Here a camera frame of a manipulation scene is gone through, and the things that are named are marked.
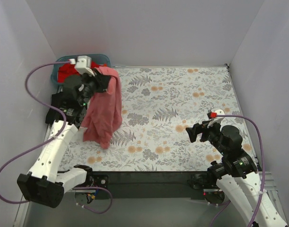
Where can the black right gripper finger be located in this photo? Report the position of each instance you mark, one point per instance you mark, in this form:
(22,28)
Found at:
(199,127)
(193,133)

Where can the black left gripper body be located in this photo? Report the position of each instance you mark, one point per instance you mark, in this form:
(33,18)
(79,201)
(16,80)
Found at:
(100,79)

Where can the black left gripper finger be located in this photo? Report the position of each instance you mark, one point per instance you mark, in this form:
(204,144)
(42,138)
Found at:
(96,72)
(103,83)

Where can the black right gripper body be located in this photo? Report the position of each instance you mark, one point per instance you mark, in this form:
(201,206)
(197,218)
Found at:
(203,133)

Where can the pink t shirt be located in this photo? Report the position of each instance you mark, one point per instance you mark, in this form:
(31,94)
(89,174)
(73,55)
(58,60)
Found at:
(103,116)

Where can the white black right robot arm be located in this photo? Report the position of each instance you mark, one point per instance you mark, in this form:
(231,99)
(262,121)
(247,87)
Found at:
(237,175)

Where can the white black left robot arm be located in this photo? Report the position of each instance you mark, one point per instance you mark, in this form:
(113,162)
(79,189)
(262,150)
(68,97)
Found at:
(44,183)

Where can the teal plastic laundry basket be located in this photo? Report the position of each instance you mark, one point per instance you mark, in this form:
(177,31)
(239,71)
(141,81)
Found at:
(97,61)

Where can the red t shirt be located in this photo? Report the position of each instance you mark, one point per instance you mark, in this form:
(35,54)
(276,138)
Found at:
(65,71)

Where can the floral patterned table mat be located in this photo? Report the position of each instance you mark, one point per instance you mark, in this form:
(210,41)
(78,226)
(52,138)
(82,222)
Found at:
(158,104)

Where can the folded black t shirt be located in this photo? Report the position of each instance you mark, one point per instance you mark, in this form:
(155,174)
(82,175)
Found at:
(52,114)

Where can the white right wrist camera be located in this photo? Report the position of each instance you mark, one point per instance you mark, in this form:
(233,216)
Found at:
(214,117)

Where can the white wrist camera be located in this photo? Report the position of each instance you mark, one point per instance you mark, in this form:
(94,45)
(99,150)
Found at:
(82,65)
(214,117)

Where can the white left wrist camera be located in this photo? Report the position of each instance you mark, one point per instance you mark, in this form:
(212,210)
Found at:
(82,65)

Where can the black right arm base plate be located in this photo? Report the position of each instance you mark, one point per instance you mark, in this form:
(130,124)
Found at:
(198,181)

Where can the aluminium frame rail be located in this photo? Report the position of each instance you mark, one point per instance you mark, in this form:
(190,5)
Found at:
(272,191)

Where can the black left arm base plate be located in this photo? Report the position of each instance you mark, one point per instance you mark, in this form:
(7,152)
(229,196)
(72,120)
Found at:
(99,181)

